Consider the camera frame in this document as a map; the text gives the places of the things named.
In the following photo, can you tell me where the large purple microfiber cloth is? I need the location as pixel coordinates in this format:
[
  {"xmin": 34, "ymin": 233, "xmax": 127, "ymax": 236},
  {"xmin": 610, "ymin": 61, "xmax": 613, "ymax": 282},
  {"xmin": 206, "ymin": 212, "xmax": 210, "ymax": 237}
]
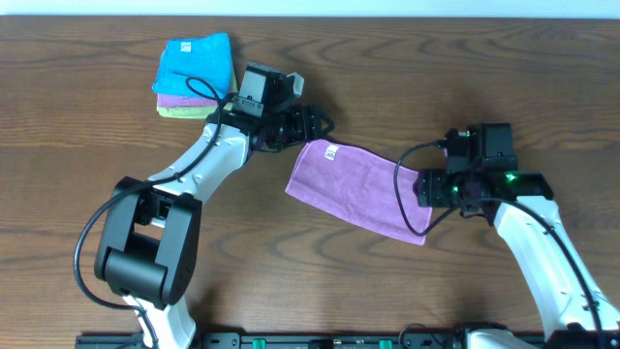
[{"xmin": 285, "ymin": 140, "xmax": 432, "ymax": 245}]

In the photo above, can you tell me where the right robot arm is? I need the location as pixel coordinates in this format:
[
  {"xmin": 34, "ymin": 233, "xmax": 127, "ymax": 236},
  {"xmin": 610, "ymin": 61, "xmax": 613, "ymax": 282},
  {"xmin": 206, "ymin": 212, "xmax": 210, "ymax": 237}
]
[{"xmin": 415, "ymin": 170, "xmax": 619, "ymax": 348}]

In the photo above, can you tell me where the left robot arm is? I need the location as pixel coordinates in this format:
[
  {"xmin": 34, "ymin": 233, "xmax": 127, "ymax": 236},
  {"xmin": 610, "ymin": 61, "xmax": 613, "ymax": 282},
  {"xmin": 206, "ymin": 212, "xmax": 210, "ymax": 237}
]
[{"xmin": 94, "ymin": 105, "xmax": 335, "ymax": 348}]

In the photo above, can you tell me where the folded green cloth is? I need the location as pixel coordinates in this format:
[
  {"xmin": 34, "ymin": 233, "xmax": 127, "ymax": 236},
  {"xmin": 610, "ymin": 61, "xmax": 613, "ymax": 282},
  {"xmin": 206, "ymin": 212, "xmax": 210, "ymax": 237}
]
[{"xmin": 156, "ymin": 72, "xmax": 239, "ymax": 120}]

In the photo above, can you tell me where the folded blue cloth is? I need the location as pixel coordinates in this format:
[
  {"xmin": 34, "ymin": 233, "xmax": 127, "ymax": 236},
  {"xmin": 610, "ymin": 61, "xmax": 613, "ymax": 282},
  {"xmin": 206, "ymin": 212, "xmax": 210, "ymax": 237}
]
[{"xmin": 152, "ymin": 33, "xmax": 233, "ymax": 98}]

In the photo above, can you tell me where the folded purple cloth in stack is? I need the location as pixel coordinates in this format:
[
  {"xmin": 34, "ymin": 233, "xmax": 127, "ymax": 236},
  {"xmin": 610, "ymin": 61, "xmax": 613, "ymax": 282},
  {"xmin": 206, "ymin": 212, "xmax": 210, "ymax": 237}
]
[{"xmin": 157, "ymin": 93, "xmax": 217, "ymax": 109}]

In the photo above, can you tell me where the left black cable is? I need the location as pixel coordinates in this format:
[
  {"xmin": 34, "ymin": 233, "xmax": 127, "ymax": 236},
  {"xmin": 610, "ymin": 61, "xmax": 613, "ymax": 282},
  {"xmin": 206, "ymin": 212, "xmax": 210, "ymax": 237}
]
[{"xmin": 72, "ymin": 76, "xmax": 229, "ymax": 349}]

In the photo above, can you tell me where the black cable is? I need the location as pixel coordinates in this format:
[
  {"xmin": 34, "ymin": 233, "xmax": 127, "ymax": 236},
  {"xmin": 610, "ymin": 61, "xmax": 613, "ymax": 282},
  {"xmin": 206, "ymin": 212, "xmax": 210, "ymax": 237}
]
[
  {"xmin": 392, "ymin": 140, "xmax": 606, "ymax": 349},
  {"xmin": 72, "ymin": 76, "xmax": 229, "ymax": 349}
]

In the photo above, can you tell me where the right black cable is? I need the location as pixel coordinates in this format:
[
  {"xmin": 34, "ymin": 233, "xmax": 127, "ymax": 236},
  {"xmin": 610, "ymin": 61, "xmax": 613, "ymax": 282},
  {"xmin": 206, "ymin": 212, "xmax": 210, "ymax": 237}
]
[{"xmin": 392, "ymin": 140, "xmax": 606, "ymax": 349}]

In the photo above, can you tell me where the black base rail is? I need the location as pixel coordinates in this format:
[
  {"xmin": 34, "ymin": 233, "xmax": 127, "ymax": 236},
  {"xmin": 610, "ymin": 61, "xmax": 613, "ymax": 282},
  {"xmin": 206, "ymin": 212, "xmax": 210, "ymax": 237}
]
[{"xmin": 74, "ymin": 331, "xmax": 548, "ymax": 349}]

